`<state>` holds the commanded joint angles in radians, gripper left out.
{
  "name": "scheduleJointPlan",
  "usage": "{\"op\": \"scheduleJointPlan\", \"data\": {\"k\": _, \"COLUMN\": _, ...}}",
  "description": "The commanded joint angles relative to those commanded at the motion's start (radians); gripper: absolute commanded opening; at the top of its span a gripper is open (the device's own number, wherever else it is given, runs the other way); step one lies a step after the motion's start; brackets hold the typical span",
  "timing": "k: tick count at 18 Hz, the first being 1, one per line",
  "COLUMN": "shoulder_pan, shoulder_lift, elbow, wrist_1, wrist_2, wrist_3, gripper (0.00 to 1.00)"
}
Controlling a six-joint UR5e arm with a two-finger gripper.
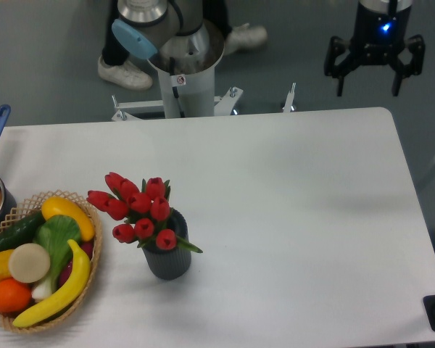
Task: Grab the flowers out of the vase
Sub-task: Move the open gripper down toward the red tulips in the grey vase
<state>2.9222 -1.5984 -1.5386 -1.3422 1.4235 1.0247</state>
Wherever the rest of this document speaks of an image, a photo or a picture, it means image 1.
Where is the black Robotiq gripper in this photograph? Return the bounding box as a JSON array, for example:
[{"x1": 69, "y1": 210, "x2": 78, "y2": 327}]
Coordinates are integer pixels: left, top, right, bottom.
[{"x1": 323, "y1": 1, "x2": 426, "y2": 96}]

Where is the red tulip bouquet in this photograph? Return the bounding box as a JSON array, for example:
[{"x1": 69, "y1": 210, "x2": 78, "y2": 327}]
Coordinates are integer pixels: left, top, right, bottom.
[{"x1": 86, "y1": 172, "x2": 202, "y2": 253}]

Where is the dark grey ribbed vase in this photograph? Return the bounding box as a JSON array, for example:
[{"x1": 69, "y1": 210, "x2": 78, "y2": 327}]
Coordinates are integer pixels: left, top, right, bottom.
[{"x1": 143, "y1": 210, "x2": 191, "y2": 281}]

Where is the right white sneaker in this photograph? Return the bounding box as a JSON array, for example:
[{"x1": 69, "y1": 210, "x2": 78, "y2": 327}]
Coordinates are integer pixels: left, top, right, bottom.
[{"x1": 224, "y1": 23, "x2": 268, "y2": 55}]

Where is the white sneaker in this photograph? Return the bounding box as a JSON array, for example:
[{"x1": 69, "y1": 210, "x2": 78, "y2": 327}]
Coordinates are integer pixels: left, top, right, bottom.
[
  {"x1": 224, "y1": 23, "x2": 268, "y2": 55},
  {"x1": 97, "y1": 57, "x2": 153, "y2": 91}
]

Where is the left white sneaker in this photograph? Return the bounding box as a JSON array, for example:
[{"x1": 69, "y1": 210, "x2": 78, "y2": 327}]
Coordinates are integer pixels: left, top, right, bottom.
[{"x1": 97, "y1": 57, "x2": 153, "y2": 91}]

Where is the purple red vegetable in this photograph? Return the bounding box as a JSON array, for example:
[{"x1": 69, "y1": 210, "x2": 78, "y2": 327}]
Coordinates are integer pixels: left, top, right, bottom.
[{"x1": 58, "y1": 241, "x2": 94, "y2": 288}]

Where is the green bok choy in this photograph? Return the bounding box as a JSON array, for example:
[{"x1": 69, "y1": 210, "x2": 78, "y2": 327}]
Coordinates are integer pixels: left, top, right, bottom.
[{"x1": 32, "y1": 215, "x2": 81, "y2": 302}]

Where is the yellow banana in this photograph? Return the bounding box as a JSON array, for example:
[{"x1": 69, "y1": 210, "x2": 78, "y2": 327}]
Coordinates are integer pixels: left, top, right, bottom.
[{"x1": 12, "y1": 239, "x2": 91, "y2": 328}]

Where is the woven wicker basket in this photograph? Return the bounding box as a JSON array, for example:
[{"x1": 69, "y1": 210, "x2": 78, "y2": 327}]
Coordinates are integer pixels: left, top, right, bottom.
[{"x1": 0, "y1": 189, "x2": 103, "y2": 334}]

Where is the green cucumber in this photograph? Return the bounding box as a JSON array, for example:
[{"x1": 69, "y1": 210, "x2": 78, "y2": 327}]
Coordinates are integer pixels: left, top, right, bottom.
[{"x1": 0, "y1": 211, "x2": 45, "y2": 252}]

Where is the beige round disc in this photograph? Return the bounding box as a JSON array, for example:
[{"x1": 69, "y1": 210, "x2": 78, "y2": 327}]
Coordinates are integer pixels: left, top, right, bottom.
[{"x1": 8, "y1": 243, "x2": 50, "y2": 283}]

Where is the orange fruit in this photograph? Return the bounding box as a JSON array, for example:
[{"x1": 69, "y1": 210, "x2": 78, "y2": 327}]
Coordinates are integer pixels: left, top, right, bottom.
[{"x1": 0, "y1": 278, "x2": 31, "y2": 313}]

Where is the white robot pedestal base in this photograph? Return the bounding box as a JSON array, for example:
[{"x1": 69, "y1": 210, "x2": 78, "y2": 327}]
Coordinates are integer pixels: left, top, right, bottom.
[{"x1": 110, "y1": 67, "x2": 297, "y2": 122}]

